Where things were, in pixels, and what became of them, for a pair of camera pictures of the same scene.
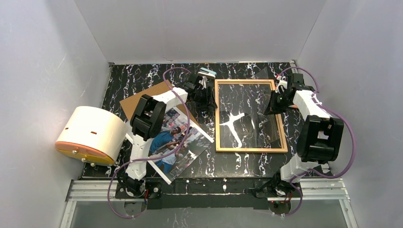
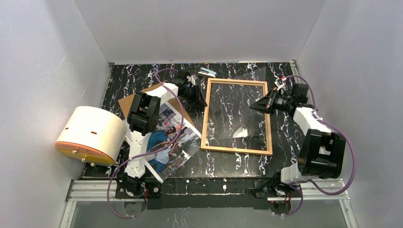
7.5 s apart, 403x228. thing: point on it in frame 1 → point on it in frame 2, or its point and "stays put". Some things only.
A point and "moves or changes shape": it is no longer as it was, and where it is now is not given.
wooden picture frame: [283, 150] → [269, 151]
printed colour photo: [180, 144] moves or changes shape
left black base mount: [150, 188] stays put
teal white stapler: [207, 72] stays put
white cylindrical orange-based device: [93, 136] stays put
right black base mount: [274, 186] stays put
